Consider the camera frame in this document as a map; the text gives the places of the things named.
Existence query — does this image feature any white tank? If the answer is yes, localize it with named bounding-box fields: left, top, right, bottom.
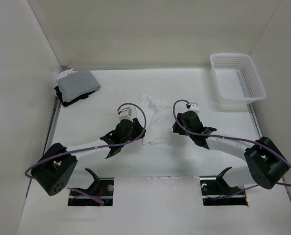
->
left=57, top=69, right=78, bottom=80
left=137, top=94, right=174, bottom=145

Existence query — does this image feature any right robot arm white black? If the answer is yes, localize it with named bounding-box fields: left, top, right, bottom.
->
left=173, top=111, right=289, bottom=194

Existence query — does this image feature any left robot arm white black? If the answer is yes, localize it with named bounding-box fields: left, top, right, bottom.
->
left=29, top=118, right=146, bottom=196

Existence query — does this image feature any folded black tank top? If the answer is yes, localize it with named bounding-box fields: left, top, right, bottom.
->
left=54, top=86, right=95, bottom=107

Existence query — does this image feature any folded grey tank top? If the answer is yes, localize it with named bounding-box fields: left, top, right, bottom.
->
left=57, top=70, right=101, bottom=102

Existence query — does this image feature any folded white tank top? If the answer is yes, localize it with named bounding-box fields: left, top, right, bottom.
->
left=57, top=69, right=78, bottom=80

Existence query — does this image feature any white plastic mesh basket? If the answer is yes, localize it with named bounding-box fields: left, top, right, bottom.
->
left=210, top=53, right=267, bottom=105

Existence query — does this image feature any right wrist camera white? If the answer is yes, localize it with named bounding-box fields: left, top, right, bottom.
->
left=186, top=102, right=200, bottom=115

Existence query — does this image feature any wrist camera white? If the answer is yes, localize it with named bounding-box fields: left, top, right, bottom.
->
left=186, top=102, right=200, bottom=115
left=118, top=107, right=133, bottom=121

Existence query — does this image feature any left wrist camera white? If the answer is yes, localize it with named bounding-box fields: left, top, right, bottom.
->
left=118, top=107, right=133, bottom=121

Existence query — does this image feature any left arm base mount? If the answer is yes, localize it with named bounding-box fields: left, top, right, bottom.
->
left=68, top=168, right=115, bottom=207

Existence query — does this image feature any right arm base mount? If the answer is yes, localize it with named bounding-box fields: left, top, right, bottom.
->
left=200, top=167, right=248, bottom=206

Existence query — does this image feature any metal table edge rail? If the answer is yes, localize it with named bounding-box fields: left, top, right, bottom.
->
left=41, top=92, right=61, bottom=157

